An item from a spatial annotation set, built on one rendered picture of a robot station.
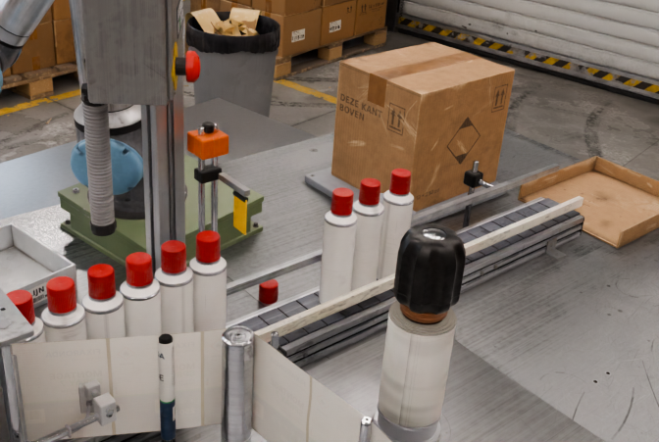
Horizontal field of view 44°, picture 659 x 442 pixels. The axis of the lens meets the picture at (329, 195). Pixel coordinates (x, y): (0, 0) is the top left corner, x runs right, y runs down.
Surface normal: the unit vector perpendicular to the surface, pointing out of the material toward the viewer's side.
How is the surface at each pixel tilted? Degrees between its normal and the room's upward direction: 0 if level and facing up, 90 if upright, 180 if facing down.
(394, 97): 90
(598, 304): 0
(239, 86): 98
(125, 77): 90
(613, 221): 0
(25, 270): 0
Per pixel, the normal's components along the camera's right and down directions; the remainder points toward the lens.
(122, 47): 0.09, 0.45
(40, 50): 0.80, 0.32
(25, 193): 0.07, -0.89
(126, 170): -0.04, 0.62
